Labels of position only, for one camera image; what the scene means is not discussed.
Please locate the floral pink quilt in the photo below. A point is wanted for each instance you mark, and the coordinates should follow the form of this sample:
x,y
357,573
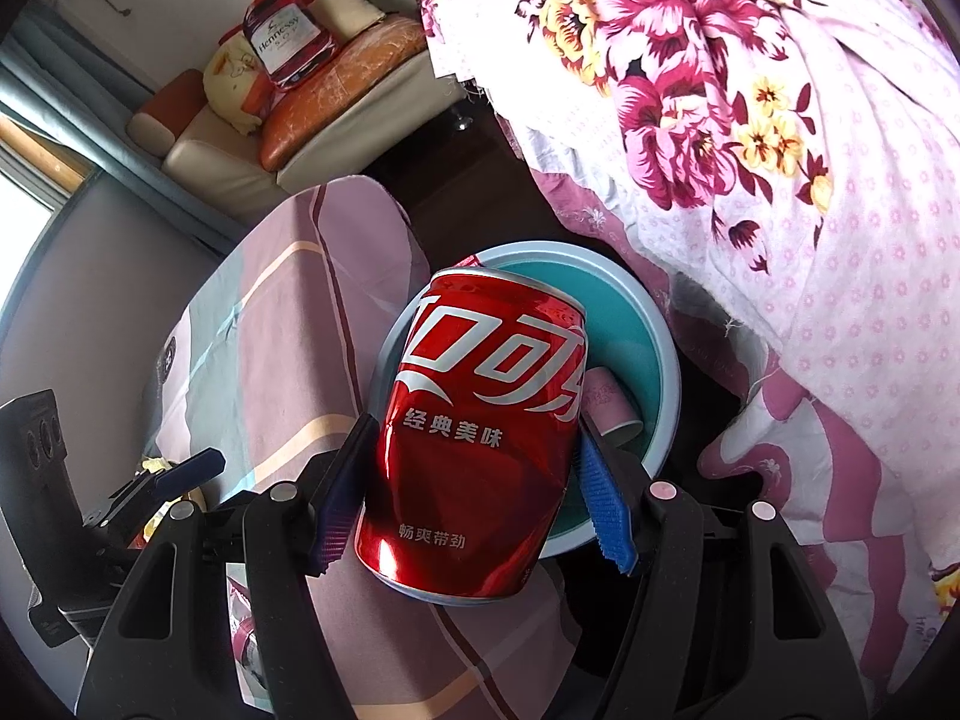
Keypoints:
x,y
750,127

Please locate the red bottle-shaped cushion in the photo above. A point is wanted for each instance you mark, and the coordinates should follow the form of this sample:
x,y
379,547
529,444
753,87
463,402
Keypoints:
x,y
289,37

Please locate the pink foil wrapper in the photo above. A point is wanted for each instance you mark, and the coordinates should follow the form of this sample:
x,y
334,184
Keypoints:
x,y
246,634

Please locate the striped pastel table cover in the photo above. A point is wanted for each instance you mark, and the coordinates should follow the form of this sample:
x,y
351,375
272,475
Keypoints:
x,y
285,330

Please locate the red soda can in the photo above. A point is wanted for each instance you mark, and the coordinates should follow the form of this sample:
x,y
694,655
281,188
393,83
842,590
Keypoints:
x,y
472,435

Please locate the teal plastic bin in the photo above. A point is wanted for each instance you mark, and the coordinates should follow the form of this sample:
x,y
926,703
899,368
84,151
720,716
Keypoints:
x,y
630,315

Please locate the orange seat cushion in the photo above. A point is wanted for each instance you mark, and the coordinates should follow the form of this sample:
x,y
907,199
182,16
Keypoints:
x,y
330,90

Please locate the window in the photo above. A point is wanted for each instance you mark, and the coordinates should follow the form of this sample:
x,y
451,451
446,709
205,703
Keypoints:
x,y
30,217

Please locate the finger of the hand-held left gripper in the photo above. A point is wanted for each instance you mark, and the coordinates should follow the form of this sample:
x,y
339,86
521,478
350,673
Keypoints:
x,y
191,463

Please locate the black round disc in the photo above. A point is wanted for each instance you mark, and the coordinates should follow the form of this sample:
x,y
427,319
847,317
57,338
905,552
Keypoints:
x,y
163,367

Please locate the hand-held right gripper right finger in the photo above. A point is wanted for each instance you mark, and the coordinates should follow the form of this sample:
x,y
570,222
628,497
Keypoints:
x,y
601,502

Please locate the cream leather sofa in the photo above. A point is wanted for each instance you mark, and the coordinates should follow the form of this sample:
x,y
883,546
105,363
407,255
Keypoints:
x,y
217,150

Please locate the beige pillow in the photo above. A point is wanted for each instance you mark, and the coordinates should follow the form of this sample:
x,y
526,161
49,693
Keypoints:
x,y
349,11

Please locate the yellow plush pillow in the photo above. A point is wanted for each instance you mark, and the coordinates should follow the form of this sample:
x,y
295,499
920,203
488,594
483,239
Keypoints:
x,y
232,86

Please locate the grey-blue curtain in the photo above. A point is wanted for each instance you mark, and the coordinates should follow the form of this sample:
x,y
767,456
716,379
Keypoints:
x,y
112,135

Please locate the yellow snack packet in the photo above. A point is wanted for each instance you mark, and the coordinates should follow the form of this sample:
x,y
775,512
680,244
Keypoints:
x,y
166,519

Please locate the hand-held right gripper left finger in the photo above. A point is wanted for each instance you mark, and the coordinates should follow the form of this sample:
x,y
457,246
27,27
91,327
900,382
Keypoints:
x,y
337,499

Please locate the pink paper cup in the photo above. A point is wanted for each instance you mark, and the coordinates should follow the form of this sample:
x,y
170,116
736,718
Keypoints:
x,y
611,405

